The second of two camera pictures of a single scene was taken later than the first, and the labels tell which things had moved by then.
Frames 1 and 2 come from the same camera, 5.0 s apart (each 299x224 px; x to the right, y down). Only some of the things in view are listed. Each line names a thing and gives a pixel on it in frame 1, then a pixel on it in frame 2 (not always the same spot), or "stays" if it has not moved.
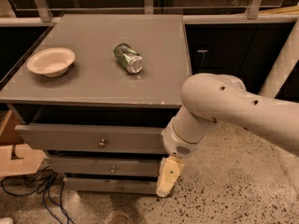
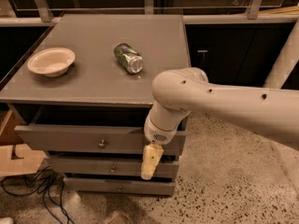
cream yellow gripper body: x=177 y=144 -> x=157 y=133
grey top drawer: x=93 y=138 stays
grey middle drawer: x=106 y=165 stays
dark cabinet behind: x=249 y=51 stays
